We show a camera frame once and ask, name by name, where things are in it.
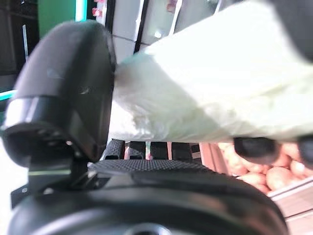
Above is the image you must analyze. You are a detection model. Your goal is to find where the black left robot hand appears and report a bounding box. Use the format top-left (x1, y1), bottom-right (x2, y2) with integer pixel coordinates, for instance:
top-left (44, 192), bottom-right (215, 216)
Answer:
top-left (1, 0), bottom-right (313, 235)

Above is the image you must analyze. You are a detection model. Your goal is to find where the napa cabbage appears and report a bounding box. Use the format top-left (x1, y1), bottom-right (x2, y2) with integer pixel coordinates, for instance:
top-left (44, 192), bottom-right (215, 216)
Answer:
top-left (109, 0), bottom-right (313, 143)

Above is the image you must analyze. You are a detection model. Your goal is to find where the brown potato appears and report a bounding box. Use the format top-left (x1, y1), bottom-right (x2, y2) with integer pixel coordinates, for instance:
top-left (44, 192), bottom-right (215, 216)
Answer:
top-left (265, 166), bottom-right (294, 191)
top-left (241, 172), bottom-right (267, 187)

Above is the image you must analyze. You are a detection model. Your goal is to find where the wooden slatted crate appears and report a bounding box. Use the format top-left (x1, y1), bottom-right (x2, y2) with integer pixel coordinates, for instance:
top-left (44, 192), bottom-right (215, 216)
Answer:
top-left (200, 141), bottom-right (313, 235)

